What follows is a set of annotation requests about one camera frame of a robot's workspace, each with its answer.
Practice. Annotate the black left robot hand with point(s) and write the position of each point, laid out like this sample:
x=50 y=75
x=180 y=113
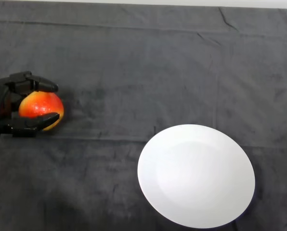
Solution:
x=18 y=83

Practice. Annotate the red yellow apple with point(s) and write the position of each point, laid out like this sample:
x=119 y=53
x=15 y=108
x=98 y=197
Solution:
x=41 y=104

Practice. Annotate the white round plate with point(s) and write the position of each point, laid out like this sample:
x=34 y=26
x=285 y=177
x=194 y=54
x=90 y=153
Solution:
x=196 y=178

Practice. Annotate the black cloth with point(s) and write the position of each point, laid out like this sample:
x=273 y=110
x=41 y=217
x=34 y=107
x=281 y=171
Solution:
x=134 y=72

